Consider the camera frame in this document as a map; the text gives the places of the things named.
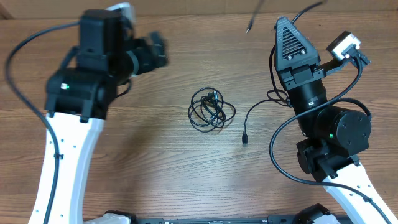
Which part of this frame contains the black USB cable thin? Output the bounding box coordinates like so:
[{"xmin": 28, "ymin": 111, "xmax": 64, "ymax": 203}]
[{"xmin": 241, "ymin": 0, "xmax": 328, "ymax": 147}]

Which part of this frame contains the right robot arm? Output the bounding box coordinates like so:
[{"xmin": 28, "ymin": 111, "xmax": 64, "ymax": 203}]
[{"xmin": 274, "ymin": 17, "xmax": 397, "ymax": 223}]

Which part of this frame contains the cardboard wall panel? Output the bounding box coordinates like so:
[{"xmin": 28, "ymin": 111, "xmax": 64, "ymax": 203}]
[{"xmin": 1, "ymin": 0, "xmax": 397, "ymax": 19}]

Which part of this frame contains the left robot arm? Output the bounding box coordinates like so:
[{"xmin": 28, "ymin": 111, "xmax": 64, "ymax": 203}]
[{"xmin": 29, "ymin": 9, "xmax": 167, "ymax": 223}]

